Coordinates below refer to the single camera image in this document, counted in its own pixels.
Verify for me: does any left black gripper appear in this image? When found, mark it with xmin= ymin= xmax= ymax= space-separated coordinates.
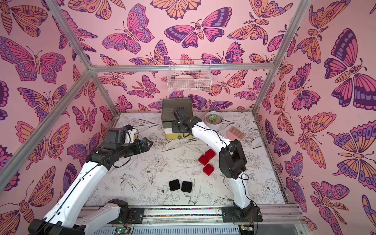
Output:
xmin=118 ymin=137 xmax=153 ymax=159

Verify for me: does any three-tier drawer cabinet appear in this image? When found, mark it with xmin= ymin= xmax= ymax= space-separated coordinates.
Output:
xmin=162 ymin=98 xmax=193 ymax=140

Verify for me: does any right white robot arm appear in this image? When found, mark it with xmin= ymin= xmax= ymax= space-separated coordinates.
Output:
xmin=172 ymin=107 xmax=255 ymax=219

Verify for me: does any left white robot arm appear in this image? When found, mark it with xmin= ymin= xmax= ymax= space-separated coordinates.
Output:
xmin=28 ymin=128 xmax=153 ymax=235

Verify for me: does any red brooch box rear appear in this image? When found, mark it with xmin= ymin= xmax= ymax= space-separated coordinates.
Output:
xmin=205 ymin=149 xmax=216 ymax=160

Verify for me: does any red brooch box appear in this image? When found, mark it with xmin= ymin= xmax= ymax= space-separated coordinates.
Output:
xmin=205 ymin=149 xmax=216 ymax=160
xmin=198 ymin=155 xmax=210 ymax=166
xmin=203 ymin=164 xmax=214 ymax=176

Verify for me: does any red brooch box middle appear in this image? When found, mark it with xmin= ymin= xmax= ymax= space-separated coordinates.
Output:
xmin=198 ymin=155 xmax=210 ymax=166

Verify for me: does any black brooch box left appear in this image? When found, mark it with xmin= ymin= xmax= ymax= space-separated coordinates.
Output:
xmin=168 ymin=179 xmax=181 ymax=192

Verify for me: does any black brooch box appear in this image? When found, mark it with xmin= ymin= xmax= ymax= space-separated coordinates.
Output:
xmin=168 ymin=179 xmax=181 ymax=192
xmin=181 ymin=181 xmax=193 ymax=193

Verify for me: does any red brooch box front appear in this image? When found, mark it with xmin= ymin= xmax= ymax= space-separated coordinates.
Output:
xmin=203 ymin=164 xmax=214 ymax=176

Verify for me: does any black brooch box right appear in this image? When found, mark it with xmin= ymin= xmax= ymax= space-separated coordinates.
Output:
xmin=181 ymin=181 xmax=193 ymax=193

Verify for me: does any white pot with succulent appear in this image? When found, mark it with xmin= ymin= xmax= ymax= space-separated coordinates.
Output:
xmin=204 ymin=111 xmax=223 ymax=131

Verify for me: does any pink comb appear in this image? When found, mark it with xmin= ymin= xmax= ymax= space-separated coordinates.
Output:
xmin=226 ymin=126 xmax=246 ymax=141

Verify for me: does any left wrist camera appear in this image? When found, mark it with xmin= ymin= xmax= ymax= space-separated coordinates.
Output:
xmin=123 ymin=125 xmax=135 ymax=144

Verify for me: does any white wire wall basket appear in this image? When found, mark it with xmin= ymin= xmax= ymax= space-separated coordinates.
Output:
xmin=166 ymin=59 xmax=212 ymax=92

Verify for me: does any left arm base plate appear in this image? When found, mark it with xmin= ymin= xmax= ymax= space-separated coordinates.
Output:
xmin=117 ymin=208 xmax=145 ymax=224

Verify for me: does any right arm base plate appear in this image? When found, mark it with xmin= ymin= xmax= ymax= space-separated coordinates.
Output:
xmin=221 ymin=206 xmax=263 ymax=223

